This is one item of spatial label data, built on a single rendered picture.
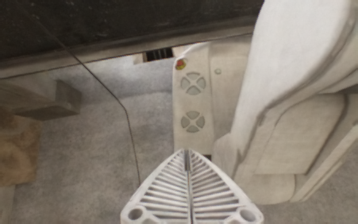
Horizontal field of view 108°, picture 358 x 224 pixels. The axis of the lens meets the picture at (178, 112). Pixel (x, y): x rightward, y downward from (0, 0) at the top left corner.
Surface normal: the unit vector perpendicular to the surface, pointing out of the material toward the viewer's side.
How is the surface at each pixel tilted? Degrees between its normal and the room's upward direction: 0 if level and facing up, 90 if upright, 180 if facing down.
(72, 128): 0
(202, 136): 38
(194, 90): 0
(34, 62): 0
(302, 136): 45
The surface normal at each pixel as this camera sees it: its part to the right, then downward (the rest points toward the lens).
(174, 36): -0.03, -0.30
